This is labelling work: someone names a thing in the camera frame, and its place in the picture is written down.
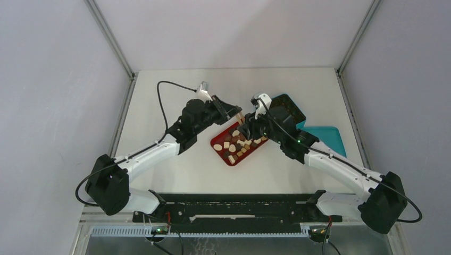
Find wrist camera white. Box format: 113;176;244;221
196;81;213;102
251;92;272;119

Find teal box lid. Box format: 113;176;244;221
302;126;347;157

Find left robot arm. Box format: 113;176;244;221
85;96;242;222

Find red chocolate tray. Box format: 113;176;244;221
210;122;268;166

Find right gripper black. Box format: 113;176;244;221
237;106;283;146

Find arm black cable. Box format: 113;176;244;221
74;81;198;207
257;98;423;224

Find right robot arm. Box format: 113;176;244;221
238;107;408;234

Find wooden tongs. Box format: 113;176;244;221
236;112;245;125

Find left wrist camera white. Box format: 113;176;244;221
196;81;213;102

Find teal chocolate box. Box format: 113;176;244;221
271;93;306;129

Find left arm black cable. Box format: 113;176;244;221
74;81;198;207

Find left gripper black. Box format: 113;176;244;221
194;95;241;135

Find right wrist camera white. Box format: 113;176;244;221
251;92;272;119

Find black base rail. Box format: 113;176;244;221
132;193;342;235

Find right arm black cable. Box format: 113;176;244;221
257;98;423;224

